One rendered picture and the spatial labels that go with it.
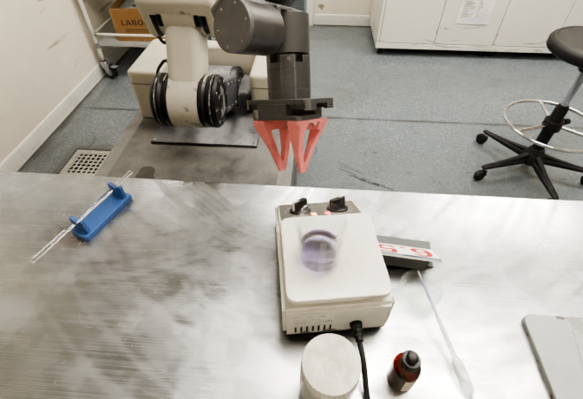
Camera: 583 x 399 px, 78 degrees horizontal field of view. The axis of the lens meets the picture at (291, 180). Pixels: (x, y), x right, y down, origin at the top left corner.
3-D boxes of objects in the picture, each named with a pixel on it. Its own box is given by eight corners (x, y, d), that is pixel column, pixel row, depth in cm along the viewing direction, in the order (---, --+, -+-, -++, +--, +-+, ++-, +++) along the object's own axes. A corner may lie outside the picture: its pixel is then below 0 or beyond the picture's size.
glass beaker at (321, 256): (332, 237, 46) (337, 192, 40) (347, 272, 42) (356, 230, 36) (286, 246, 45) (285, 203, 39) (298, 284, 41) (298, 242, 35)
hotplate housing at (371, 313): (274, 216, 59) (272, 181, 54) (353, 211, 60) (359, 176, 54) (284, 357, 43) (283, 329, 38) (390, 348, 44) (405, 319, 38)
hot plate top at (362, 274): (279, 221, 48) (279, 217, 48) (368, 216, 49) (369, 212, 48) (286, 306, 40) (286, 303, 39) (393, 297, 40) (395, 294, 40)
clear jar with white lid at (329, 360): (362, 381, 41) (372, 355, 36) (335, 432, 38) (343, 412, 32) (317, 349, 44) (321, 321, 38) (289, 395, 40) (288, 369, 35)
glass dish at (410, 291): (412, 270, 52) (415, 261, 50) (446, 297, 49) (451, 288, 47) (389, 293, 49) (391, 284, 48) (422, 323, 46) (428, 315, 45)
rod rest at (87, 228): (117, 192, 63) (110, 178, 60) (133, 198, 62) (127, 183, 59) (72, 235, 56) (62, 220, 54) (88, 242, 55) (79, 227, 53)
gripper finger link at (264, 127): (297, 179, 46) (294, 104, 44) (254, 173, 50) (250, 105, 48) (324, 169, 51) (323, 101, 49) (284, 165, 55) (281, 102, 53)
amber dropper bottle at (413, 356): (382, 382, 41) (394, 359, 36) (392, 359, 43) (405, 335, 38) (407, 398, 40) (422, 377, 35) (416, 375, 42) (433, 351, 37)
